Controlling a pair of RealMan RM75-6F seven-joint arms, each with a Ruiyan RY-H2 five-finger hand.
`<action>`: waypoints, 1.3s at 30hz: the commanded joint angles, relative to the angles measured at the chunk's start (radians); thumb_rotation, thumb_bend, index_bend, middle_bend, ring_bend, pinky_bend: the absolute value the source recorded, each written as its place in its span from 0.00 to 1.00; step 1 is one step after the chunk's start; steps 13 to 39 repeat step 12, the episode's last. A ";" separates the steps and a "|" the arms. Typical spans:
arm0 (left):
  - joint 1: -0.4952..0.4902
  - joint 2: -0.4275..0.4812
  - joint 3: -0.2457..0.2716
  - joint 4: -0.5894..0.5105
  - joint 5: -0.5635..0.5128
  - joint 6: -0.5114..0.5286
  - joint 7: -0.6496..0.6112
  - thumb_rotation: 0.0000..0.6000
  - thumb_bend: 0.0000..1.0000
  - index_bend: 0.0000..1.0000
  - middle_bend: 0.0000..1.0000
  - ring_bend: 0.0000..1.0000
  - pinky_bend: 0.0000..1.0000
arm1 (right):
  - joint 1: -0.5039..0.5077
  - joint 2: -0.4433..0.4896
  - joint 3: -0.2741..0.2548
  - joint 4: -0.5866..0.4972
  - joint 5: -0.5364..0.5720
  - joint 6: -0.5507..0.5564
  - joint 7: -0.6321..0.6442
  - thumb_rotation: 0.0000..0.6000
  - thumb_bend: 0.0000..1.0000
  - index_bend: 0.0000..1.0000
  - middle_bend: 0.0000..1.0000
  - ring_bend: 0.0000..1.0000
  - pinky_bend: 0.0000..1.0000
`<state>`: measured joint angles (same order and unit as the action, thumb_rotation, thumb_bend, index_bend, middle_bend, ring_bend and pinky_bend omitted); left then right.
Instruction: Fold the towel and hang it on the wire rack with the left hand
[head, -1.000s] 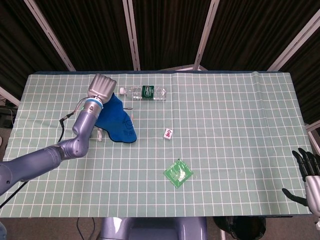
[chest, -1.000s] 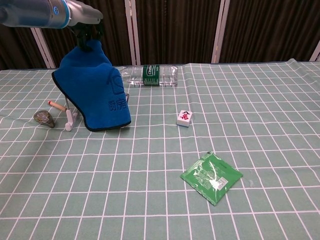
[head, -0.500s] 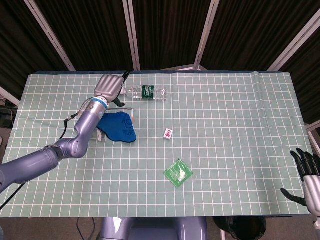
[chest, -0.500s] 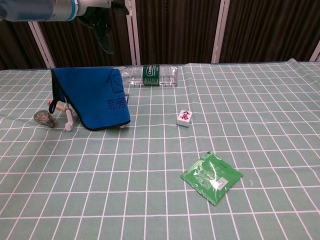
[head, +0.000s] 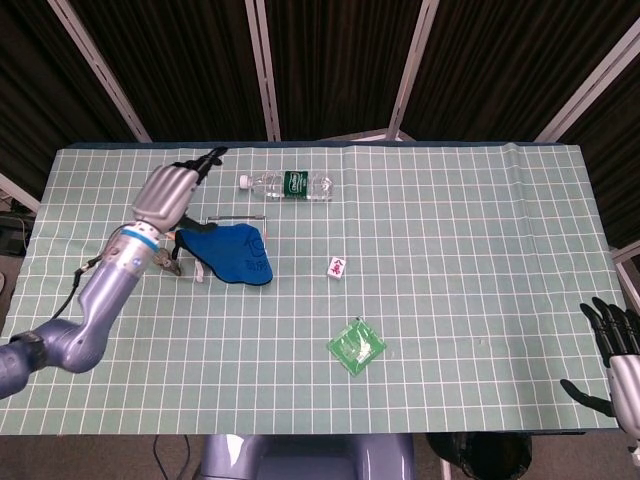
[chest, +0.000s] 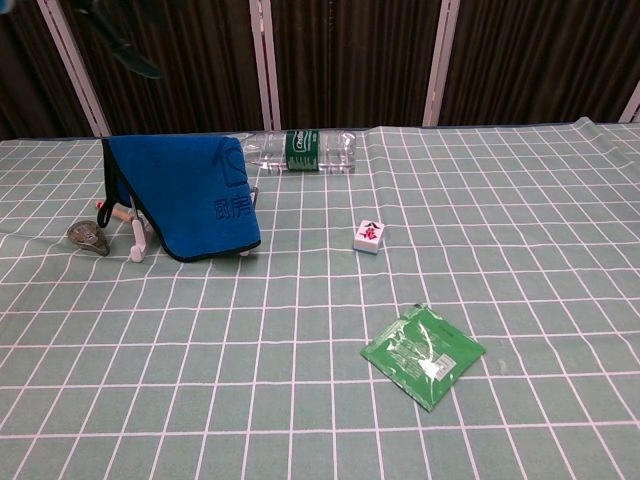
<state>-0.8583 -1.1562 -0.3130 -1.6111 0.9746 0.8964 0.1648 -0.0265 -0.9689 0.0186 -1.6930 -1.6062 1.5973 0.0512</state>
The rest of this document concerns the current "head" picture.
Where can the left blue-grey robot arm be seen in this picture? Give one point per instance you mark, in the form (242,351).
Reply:
(100,300)

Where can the green foil sachet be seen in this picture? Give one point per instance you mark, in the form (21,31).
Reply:
(356,345)

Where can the black trash bin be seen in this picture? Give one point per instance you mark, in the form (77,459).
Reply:
(475,457)

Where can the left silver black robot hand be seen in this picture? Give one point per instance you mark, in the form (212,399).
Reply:
(162,197)

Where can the dark pleated curtain panel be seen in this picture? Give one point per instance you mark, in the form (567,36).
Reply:
(185,70)
(500,65)
(35,100)
(610,150)
(340,65)

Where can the blue-grey robot torso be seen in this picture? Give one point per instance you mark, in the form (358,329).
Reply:
(300,460)

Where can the black equipment on floor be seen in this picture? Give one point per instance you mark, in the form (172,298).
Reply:
(15,232)

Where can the green white grid tablecloth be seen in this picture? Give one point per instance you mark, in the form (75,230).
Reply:
(450,250)

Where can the white mahjong tile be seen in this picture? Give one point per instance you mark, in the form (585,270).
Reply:
(336,268)

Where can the clear bottle with green label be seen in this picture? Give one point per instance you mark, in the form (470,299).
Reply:
(295,184)

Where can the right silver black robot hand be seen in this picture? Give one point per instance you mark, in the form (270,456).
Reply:
(627,390)

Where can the white partition post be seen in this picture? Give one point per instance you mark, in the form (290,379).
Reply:
(585,90)
(100,70)
(412,70)
(264,70)
(17,192)

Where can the black and blue cloth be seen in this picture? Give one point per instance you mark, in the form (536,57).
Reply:
(235,255)

